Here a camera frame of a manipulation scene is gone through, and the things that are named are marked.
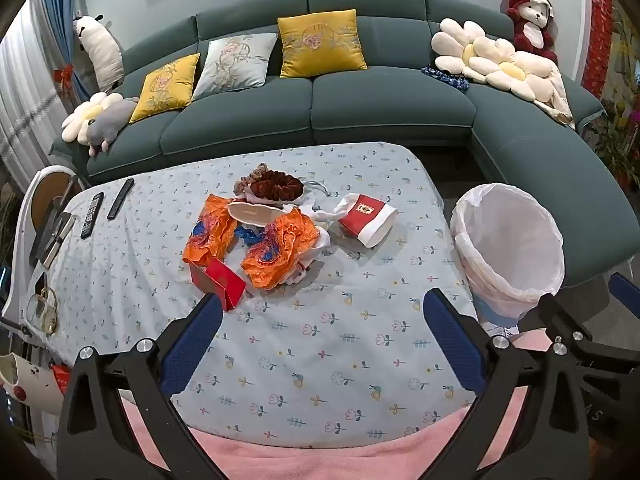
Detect small red packet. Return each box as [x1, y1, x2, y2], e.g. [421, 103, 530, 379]
[50, 364, 73, 396]

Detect beige scrunchie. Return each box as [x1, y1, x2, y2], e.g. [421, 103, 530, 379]
[231, 163, 271, 195]

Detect red and white carton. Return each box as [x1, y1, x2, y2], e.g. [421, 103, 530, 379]
[334, 192, 396, 248]

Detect black remote control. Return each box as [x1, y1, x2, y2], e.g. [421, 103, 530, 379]
[107, 178, 136, 221]
[80, 191, 104, 239]

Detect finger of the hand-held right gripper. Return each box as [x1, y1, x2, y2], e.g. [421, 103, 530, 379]
[608, 272, 640, 314]
[538, 293, 609, 349]

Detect beige oval dish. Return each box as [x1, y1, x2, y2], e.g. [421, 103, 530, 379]
[226, 200, 296, 227]

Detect white chair wooden seat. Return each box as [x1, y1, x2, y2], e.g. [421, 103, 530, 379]
[0, 165, 83, 341]

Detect floral light blue tablecloth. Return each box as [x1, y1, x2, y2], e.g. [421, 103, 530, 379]
[37, 142, 481, 451]

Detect yellow embroidered pillow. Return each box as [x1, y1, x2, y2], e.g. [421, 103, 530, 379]
[277, 9, 369, 79]
[129, 53, 201, 125]

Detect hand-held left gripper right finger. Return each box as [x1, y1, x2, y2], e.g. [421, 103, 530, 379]
[424, 288, 597, 480]

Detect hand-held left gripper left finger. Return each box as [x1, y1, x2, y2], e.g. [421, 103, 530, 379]
[56, 292, 224, 480]

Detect blue plastic wrapper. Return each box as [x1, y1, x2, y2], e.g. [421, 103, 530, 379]
[235, 225, 266, 247]

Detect green potted plant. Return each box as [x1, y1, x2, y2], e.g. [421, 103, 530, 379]
[587, 100, 640, 191]

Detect red and white plush bear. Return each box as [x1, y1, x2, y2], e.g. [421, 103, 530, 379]
[501, 0, 560, 66]

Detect white mug red dots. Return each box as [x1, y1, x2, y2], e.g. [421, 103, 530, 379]
[0, 352, 63, 416]

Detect blue curtain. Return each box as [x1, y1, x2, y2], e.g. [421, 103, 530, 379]
[37, 0, 83, 126]

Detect red cardboard box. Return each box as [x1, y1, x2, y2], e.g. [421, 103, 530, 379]
[189, 259, 247, 313]

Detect white flower cushion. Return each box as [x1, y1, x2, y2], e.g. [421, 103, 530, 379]
[462, 36, 548, 106]
[61, 92, 123, 145]
[431, 18, 501, 75]

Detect white panda plush bolster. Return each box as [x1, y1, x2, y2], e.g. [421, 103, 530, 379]
[72, 14, 125, 93]

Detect brown scrunchie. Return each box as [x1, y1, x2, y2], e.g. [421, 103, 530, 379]
[248, 170, 307, 204]

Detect light grey embroidered pillow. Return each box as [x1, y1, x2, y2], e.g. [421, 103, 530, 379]
[191, 33, 279, 102]

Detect grey plush toy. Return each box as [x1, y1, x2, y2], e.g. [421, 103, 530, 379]
[86, 97, 140, 157]

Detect orange plastic bag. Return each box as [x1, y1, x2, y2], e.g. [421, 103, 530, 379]
[181, 194, 240, 267]
[241, 208, 320, 290]

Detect white sheer curtain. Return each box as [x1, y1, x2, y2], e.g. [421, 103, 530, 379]
[0, 0, 76, 191]

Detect teal sectional sofa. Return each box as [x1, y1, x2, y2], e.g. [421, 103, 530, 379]
[50, 0, 631, 288]

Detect red curtain ribbon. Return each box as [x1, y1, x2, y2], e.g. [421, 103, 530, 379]
[52, 62, 76, 92]

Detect red wall hanging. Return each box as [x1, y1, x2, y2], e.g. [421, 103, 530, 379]
[582, 0, 621, 96]

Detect pink blanket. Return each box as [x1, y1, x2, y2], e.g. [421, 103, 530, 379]
[117, 385, 541, 480]

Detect black notebook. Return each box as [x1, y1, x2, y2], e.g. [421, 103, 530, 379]
[29, 210, 77, 268]

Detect blue knit cloth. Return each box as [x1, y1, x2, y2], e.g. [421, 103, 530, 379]
[421, 65, 471, 92]

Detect trash bin with white bag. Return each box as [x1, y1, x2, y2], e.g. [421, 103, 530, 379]
[449, 183, 566, 321]

